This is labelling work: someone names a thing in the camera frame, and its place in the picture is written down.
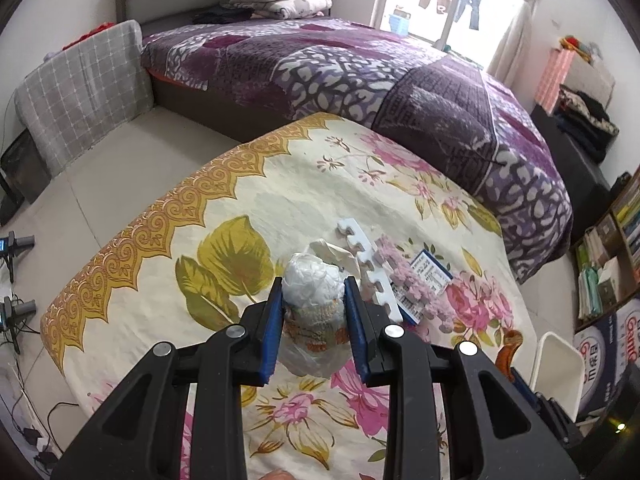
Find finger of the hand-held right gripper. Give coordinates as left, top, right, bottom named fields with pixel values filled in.
left=510, top=366, right=542, bottom=405

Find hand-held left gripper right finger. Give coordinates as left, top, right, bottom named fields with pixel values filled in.
left=344, top=276, right=581, bottom=480

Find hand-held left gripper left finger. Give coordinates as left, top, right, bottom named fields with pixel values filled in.
left=50, top=276, right=286, bottom=480

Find white plastic bin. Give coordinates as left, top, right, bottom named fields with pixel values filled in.
left=527, top=331, right=589, bottom=424

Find white plastic bag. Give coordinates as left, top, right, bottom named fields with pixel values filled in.
left=280, top=252, right=354, bottom=379

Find orange plastic wrapper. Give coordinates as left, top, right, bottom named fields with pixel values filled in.
left=495, top=330, right=524, bottom=379

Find blue white carton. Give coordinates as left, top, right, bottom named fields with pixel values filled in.
left=574, top=312, right=634, bottom=414
left=607, top=300, right=640, bottom=379

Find white foam puzzle strip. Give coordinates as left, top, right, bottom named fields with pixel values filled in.
left=336, top=217, right=406, bottom=324

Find cream plastic bag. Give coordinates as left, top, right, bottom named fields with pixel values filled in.
left=307, top=240, right=359, bottom=276

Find blue white card packet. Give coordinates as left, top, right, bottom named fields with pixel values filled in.
left=395, top=250, right=454, bottom=326

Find stack of lying books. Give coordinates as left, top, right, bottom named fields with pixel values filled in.
left=575, top=227, right=627, bottom=322

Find floral cream blanket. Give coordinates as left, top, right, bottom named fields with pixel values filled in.
left=40, top=112, right=538, bottom=480

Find wooden bookshelf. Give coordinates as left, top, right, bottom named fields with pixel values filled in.
left=570, top=165, right=640, bottom=332

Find row of upright books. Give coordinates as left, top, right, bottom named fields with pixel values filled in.
left=612, top=175, right=640, bottom=242

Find black storage bench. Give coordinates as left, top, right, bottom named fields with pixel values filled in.
left=530, top=105, right=614, bottom=257

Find black bag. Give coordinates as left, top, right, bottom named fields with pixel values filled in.
left=609, top=172, right=634, bottom=204

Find purple patterned bed blanket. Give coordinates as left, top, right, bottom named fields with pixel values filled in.
left=140, top=15, right=574, bottom=284

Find pile of dark clothes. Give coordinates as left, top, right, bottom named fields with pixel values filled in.
left=555, top=85, right=621, bottom=162

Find black flat box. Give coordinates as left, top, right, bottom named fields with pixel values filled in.
left=0, top=129, right=51, bottom=226

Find grey plaid cushion pad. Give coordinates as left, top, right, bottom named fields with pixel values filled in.
left=14, top=19, right=154, bottom=177

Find dark clothes heap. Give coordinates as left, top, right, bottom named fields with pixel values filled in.
left=192, top=5, right=256, bottom=25

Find pink patterned folded quilt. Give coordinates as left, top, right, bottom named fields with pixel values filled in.
left=252, top=0, right=334, bottom=21

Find red yellow soft toy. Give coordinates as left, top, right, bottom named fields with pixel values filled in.
left=560, top=35, right=601, bottom=61

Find hanging blue jeans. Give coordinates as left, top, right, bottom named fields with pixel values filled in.
left=455, top=0, right=484, bottom=31

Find cream curtain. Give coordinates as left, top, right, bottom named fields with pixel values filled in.
left=487, top=0, right=544, bottom=87

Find red cloth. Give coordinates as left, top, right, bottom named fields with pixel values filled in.
left=75, top=21, right=114, bottom=44

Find black floor cables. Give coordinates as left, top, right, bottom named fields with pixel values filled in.
left=0, top=360, right=77, bottom=472

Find small camera on tripod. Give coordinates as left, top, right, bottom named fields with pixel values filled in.
left=0, top=296, right=37, bottom=356
left=0, top=232, right=36, bottom=284

